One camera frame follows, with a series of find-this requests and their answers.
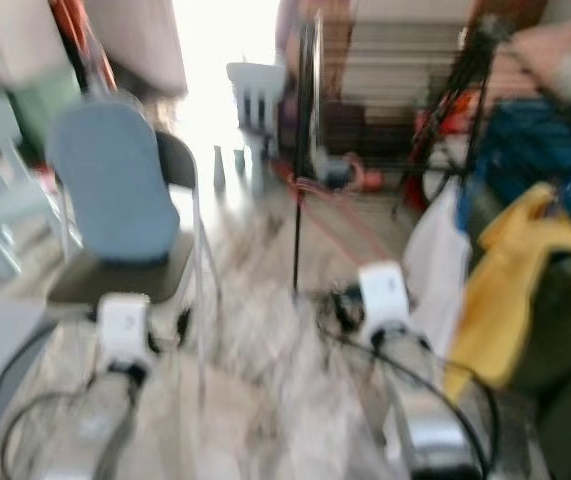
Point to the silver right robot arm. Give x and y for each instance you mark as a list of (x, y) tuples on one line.
[(435, 430)]

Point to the grey folding chair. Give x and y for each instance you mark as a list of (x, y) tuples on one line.
[(115, 280)]

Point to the black drying rack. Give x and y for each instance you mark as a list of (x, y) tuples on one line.
[(308, 150)]

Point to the yellow hanging shirt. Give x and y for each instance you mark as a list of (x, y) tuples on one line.
[(515, 270)]

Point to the blue patterned bag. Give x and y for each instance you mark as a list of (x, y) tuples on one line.
[(535, 150)]

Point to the beige pillow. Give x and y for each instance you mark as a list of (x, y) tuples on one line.
[(555, 60)]

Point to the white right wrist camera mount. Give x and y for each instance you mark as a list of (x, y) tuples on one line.
[(383, 295)]

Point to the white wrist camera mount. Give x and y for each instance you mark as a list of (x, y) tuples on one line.
[(383, 295), (125, 325)]

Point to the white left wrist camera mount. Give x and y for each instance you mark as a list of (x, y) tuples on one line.
[(125, 325)]

